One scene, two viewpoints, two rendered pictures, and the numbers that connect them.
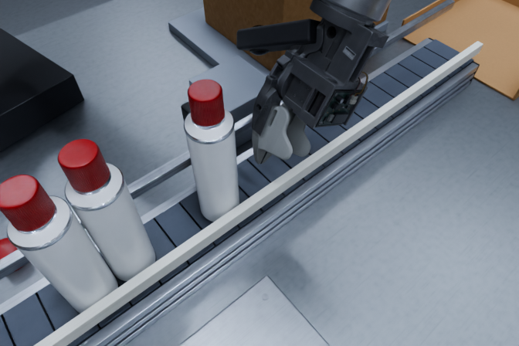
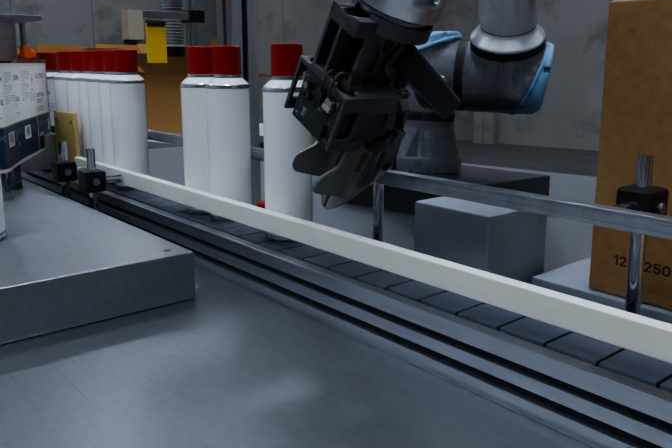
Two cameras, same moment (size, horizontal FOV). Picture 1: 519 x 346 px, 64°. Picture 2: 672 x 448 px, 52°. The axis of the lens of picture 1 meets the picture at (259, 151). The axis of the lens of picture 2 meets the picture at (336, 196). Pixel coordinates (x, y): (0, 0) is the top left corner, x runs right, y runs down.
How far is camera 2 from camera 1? 81 cm
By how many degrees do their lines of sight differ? 82
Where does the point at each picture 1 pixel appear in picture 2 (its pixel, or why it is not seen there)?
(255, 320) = (144, 247)
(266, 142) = (320, 162)
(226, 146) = (268, 103)
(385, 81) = not seen: hidden behind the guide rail
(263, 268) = (225, 297)
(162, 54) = not seen: hidden behind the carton
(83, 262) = (190, 129)
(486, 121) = not seen: outside the picture
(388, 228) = (267, 373)
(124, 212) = (215, 109)
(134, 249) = (212, 163)
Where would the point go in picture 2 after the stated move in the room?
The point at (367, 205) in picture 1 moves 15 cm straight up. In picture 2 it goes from (317, 360) to (316, 176)
